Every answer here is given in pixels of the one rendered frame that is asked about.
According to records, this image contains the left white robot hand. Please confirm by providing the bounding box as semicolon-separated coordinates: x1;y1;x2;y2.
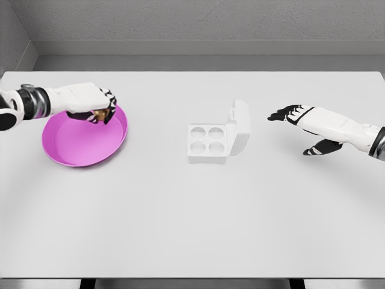
64;82;118;125

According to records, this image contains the pink round plate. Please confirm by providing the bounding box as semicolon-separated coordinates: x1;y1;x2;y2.
41;104;129;167

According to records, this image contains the brown egg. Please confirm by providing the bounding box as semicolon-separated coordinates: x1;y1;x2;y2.
93;108;109;122

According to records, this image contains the white egg box with lid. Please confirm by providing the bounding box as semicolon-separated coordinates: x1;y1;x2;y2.
186;99;252;166

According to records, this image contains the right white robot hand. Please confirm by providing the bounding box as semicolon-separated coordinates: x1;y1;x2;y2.
266;104;350;157

